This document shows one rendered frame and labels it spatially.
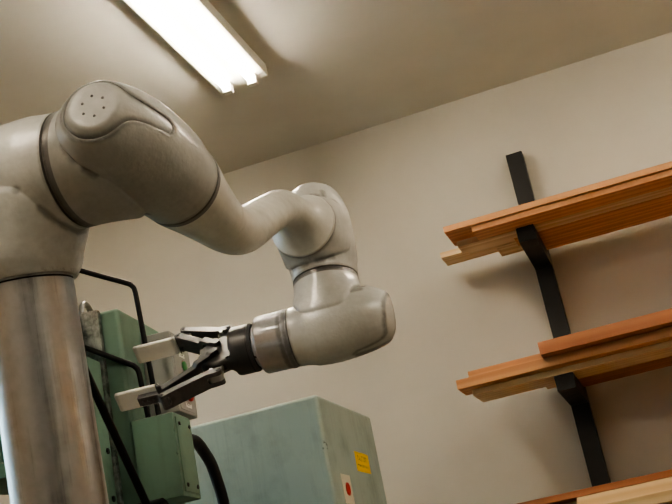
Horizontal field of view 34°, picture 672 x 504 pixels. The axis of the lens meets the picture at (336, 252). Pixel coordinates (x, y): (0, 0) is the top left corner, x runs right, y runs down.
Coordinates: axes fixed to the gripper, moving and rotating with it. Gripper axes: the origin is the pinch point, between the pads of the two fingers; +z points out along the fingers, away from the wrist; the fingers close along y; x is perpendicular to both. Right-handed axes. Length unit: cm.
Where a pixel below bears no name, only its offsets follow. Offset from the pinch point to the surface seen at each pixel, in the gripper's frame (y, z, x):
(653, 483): 121, -82, -140
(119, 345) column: 30.0, 13.1, -9.2
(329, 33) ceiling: 211, -19, -8
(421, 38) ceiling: 226, -47, -22
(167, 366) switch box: 34.0, 7.7, -17.9
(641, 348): 151, -90, -114
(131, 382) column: 26.7, 12.4, -15.4
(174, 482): 10.7, 5.8, -28.0
